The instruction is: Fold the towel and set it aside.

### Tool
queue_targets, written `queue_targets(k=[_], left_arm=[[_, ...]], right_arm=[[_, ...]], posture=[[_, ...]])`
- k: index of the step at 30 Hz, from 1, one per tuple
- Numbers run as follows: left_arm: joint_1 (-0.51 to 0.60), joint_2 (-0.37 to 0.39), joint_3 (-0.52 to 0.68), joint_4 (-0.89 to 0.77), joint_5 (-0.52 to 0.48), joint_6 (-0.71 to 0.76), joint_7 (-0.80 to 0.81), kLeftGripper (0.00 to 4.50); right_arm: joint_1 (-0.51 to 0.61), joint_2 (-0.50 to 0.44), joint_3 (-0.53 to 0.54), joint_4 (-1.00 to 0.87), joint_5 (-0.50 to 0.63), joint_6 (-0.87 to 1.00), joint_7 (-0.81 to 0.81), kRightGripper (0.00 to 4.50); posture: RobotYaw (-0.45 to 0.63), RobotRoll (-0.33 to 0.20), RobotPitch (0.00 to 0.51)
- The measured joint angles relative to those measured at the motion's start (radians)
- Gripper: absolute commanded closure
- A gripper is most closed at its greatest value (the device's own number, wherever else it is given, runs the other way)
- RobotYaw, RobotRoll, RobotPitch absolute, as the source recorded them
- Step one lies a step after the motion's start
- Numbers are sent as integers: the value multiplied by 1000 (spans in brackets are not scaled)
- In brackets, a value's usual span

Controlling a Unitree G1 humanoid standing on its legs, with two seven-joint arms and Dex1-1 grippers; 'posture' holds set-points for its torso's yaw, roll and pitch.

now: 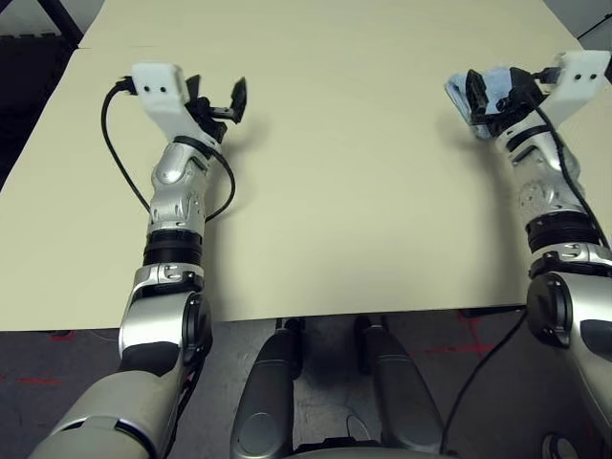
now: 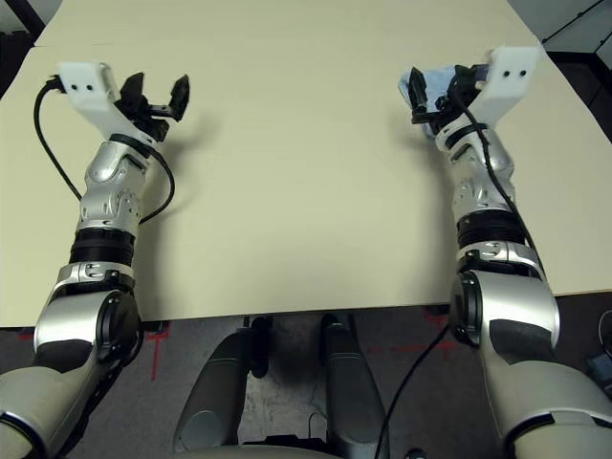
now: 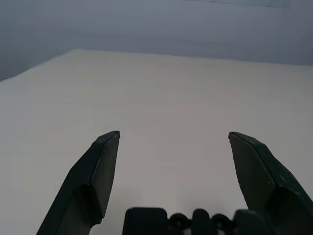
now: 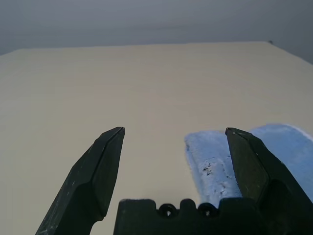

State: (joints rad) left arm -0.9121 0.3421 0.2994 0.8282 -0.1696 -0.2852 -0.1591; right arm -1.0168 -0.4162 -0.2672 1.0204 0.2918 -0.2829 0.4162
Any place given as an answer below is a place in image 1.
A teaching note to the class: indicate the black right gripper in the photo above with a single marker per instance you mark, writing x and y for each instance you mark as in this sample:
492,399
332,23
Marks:
514,107

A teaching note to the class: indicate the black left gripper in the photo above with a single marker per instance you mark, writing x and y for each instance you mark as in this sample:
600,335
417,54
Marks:
210,117

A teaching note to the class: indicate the light blue towel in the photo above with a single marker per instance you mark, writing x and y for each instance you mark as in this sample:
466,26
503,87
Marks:
483,95

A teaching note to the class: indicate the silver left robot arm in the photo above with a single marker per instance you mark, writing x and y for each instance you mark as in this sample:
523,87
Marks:
158,287

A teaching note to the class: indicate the black foam floor mat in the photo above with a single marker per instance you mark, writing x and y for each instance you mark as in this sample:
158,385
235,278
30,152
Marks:
26,95

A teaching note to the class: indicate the grey rounded floor object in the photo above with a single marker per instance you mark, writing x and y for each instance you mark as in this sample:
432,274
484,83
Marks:
554,447

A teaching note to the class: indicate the grey robot waist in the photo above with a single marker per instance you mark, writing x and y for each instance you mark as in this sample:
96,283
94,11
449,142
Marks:
363,452

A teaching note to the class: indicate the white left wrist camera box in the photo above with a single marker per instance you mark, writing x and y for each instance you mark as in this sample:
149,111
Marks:
160,91

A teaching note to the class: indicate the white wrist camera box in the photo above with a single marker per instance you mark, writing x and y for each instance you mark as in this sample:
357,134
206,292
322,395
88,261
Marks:
160,91
576,79

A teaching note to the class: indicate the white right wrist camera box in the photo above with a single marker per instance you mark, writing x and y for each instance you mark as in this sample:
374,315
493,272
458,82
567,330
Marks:
576,79

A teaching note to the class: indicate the side table with black frame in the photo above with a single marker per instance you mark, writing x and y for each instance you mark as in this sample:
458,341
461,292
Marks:
62,19

